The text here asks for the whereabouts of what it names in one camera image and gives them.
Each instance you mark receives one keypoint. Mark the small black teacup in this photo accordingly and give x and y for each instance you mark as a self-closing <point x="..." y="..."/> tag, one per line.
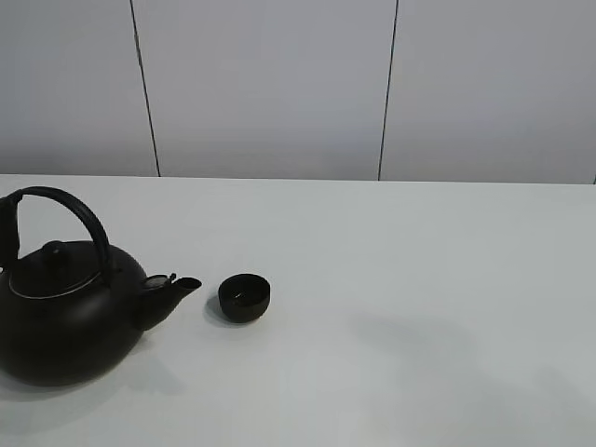
<point x="244" y="297"/>

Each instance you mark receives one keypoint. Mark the black round teapot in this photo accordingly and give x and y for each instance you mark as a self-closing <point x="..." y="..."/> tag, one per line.
<point x="72" y="310"/>

